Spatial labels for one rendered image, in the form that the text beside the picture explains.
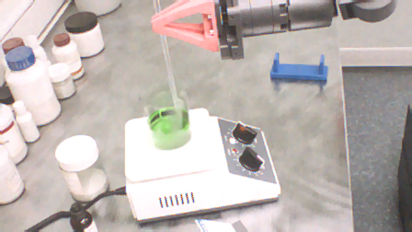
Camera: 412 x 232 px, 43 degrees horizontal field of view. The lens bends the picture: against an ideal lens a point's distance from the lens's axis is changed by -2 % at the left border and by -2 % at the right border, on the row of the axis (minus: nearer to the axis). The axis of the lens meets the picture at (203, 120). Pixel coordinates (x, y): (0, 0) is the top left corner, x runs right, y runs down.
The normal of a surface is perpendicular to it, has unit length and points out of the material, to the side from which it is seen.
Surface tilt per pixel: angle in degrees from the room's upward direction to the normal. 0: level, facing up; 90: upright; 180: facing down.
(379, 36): 90
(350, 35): 90
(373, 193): 0
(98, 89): 0
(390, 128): 0
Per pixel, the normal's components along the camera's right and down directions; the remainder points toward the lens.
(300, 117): -0.12, -0.77
